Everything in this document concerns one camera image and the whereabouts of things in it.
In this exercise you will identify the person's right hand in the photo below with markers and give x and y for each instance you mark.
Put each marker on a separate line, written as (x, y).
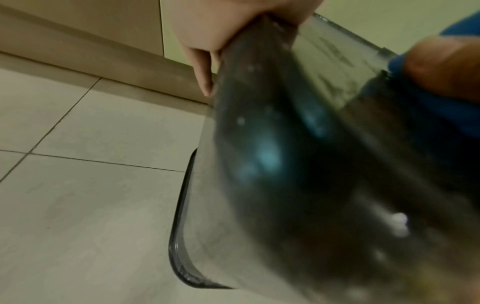
(446, 65)

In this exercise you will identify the person's left hand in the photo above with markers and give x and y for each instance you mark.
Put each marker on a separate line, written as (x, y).
(225, 20)

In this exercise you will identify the blue cleaning cloth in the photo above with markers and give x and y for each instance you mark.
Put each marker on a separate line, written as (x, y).
(461, 118)

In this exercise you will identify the black plastic waste bin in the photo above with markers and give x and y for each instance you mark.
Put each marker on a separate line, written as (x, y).
(318, 178)

